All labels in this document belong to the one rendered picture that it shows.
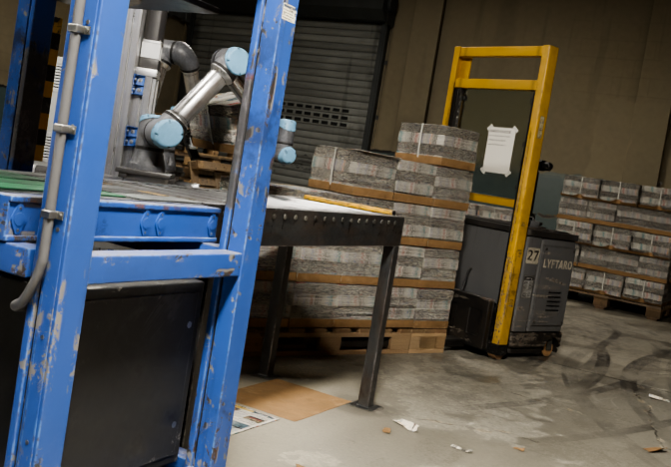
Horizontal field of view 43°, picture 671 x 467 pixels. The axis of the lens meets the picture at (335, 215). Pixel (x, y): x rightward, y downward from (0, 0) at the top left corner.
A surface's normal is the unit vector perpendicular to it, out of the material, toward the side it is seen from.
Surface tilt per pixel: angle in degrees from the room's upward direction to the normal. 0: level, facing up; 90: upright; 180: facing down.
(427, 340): 90
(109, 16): 90
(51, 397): 90
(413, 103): 90
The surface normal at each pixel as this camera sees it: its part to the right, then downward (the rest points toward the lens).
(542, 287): 0.63, 0.15
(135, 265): 0.86, 0.17
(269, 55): -0.47, -0.03
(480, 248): -0.76, -0.09
